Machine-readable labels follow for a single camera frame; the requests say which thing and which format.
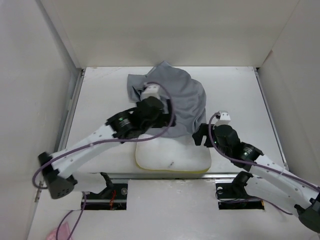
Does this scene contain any white foam front board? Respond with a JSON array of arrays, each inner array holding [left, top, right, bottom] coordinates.
[[28, 179, 318, 240]]

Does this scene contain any purple cable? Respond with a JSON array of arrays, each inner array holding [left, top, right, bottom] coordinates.
[[32, 81, 176, 237], [207, 113, 320, 216]]

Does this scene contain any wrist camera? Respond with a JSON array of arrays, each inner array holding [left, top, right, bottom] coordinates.
[[140, 84, 161, 100], [214, 110, 231, 126]]

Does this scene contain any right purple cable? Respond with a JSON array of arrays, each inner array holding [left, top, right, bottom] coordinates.
[[207, 113, 320, 216]]

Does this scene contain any grey pillowcase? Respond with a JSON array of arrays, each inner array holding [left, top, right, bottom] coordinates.
[[127, 61, 207, 138]]

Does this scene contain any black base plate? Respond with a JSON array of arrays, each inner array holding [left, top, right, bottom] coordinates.
[[215, 182, 265, 210], [80, 172, 128, 211]]

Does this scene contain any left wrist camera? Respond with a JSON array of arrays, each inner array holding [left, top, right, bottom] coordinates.
[[140, 84, 161, 100]]

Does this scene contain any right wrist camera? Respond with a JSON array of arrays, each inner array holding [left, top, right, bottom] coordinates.
[[214, 110, 231, 126]]

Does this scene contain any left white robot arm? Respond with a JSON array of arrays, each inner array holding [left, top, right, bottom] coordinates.
[[34, 96, 176, 200]]

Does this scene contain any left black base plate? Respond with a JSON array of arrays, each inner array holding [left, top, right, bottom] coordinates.
[[80, 172, 128, 211]]

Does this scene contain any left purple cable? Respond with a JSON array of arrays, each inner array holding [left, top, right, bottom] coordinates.
[[32, 81, 176, 237]]

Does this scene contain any aluminium front rail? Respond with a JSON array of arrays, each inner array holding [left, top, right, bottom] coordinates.
[[51, 172, 292, 180]]

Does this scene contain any white pillow yellow edge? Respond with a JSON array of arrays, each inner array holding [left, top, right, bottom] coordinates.
[[135, 135, 212, 173]]

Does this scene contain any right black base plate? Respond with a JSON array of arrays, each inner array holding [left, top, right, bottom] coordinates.
[[215, 182, 265, 210]]

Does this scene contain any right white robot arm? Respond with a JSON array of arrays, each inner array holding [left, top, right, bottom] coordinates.
[[192, 123, 320, 233]]

